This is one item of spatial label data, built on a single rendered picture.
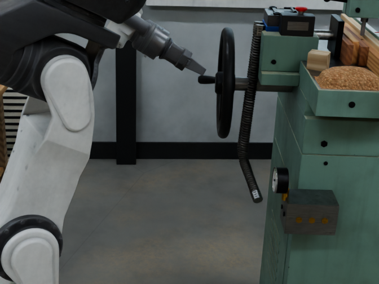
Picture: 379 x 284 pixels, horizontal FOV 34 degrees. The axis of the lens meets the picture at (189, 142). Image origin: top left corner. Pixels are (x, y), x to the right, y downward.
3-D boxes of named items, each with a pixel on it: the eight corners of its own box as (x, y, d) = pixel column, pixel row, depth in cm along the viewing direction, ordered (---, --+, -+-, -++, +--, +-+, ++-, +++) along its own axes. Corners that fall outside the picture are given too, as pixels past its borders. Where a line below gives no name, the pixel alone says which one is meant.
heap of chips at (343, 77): (313, 76, 140) (314, 60, 138) (375, 78, 140) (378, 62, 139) (321, 88, 132) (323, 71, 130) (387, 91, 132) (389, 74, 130)
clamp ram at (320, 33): (303, 47, 163) (307, 13, 159) (332, 48, 163) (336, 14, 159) (309, 56, 154) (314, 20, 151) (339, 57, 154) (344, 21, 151)
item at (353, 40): (331, 43, 171) (334, 22, 169) (337, 43, 171) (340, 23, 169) (349, 63, 151) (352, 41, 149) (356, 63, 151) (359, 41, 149)
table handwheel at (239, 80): (220, 25, 146) (215, 146, 151) (305, 29, 147) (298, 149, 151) (215, 27, 175) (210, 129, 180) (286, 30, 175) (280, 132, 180)
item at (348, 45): (329, 46, 167) (331, 27, 165) (334, 47, 167) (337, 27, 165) (344, 65, 150) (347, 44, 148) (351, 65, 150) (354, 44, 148)
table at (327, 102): (247, 45, 189) (248, 26, 186) (347, 49, 189) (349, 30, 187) (270, 115, 133) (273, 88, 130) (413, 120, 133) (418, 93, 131)
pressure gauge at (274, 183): (270, 192, 150) (273, 162, 147) (286, 193, 150) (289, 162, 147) (273, 205, 144) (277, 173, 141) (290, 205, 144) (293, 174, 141)
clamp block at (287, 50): (255, 56, 166) (257, 22, 163) (305, 57, 167) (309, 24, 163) (260, 71, 153) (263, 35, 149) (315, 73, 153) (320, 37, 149)
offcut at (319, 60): (305, 69, 145) (308, 52, 144) (309, 65, 149) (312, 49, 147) (325, 71, 144) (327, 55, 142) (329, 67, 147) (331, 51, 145)
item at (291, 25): (261, 23, 162) (263, 2, 160) (304, 25, 162) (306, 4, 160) (267, 35, 150) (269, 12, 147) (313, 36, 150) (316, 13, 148)
